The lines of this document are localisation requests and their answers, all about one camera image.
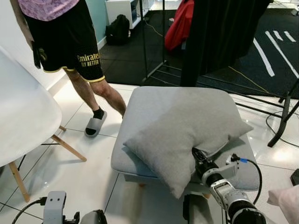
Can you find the grey pillow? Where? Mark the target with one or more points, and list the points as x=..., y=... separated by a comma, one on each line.
x=182, y=135

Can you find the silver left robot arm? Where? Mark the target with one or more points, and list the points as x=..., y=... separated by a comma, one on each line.
x=93, y=218

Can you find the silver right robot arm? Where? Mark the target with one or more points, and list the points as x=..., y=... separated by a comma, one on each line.
x=231, y=196

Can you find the pink patterned pillow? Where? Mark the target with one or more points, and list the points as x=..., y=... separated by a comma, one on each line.
x=286, y=205

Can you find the white plastic chair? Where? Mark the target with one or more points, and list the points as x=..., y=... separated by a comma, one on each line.
x=23, y=116

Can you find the black metal table leg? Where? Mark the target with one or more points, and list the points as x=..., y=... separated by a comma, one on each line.
x=282, y=116

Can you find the black hanging curtain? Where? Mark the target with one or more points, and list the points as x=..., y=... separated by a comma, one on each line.
x=219, y=37

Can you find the black mat with white stripes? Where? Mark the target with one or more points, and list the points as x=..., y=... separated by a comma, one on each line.
x=275, y=46

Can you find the red bag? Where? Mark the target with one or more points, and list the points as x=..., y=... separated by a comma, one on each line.
x=180, y=25

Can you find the black backpack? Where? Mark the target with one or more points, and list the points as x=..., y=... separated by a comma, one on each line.
x=117, y=30

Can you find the white cabinet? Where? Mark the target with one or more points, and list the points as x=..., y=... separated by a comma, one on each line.
x=122, y=9

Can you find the person in black shorts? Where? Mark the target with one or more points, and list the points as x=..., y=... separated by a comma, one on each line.
x=60, y=37

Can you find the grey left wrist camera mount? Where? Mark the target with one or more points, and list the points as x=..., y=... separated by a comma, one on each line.
x=54, y=207

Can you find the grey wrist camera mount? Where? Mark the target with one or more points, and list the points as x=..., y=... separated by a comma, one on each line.
x=54, y=207
x=230, y=169

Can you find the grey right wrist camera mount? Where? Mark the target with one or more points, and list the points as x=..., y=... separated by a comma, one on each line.
x=230, y=169

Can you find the black metal rack frame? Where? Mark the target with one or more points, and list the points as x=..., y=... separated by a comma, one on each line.
x=145, y=42

